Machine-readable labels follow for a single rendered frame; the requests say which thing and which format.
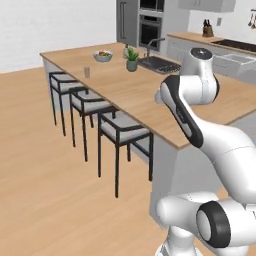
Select grey fridge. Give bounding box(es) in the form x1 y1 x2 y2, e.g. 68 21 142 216
115 0 140 48

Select grey base cupboards run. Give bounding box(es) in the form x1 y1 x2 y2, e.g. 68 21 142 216
165 35 256 85

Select grey bowl of fruit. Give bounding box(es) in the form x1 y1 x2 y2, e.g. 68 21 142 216
92 50 114 63

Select black bar stool grey seat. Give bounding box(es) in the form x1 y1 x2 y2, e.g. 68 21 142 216
48 70 90 137
68 87 120 163
97 110 155 199

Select dark kitchen sink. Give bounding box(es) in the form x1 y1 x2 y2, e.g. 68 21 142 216
138 55 182 75

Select hanging kitchen tools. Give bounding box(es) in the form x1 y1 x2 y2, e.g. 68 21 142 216
247 8 256 29

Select black hob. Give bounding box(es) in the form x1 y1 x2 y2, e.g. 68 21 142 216
211 38 256 53

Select green plant in grey pot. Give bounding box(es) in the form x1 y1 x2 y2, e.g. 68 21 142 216
125 46 140 73

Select black built-in microwave oven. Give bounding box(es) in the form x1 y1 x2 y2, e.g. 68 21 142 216
139 0 165 13

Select brown knife block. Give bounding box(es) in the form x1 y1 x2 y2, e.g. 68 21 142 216
201 19 215 38

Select grey wall cupboards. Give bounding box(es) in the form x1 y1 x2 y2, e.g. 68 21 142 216
178 0 237 14

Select grey sink tap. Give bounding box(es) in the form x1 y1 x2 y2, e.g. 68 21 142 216
146 37 166 58

